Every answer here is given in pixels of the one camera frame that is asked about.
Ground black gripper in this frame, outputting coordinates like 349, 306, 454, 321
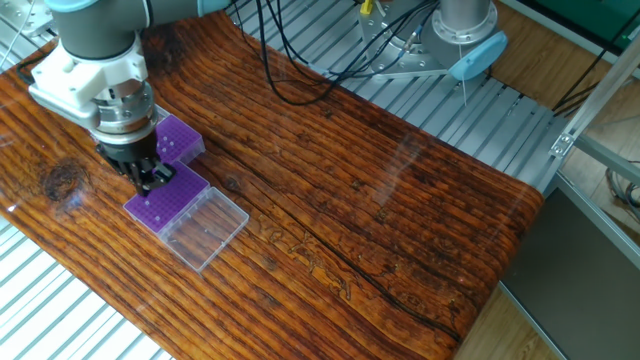
95, 132, 177, 197

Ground purple tip holder clear lid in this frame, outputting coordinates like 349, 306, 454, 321
122, 160, 251, 274
153, 105, 207, 166

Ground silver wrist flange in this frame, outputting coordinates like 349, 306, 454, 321
89, 79, 159, 146

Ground perforated metal plate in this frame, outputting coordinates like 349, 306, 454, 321
0, 0, 54, 39

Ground glossy wood grain sheet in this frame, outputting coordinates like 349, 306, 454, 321
0, 4, 545, 360

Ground metal connector blue rings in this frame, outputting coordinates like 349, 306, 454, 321
403, 7, 434, 52

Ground dark grey panel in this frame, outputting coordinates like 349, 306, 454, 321
499, 172, 640, 360

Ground white wrist mounting bracket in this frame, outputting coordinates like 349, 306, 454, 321
28, 37, 150, 132

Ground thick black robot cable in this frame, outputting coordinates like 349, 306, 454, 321
254, 0, 441, 107
230, 0, 436, 84

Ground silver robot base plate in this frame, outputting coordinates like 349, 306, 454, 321
357, 0, 451, 80

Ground white cable tie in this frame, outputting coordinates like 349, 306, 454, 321
457, 43, 470, 107

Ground black floor cable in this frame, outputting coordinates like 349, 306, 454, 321
552, 0, 640, 117

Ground aluminium frame post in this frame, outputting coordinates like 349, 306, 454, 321
548, 32, 640, 160

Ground aluminium frame rail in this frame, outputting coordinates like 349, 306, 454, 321
572, 133, 640, 187

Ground grey cable bundle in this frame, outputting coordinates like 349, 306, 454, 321
603, 159, 640, 224

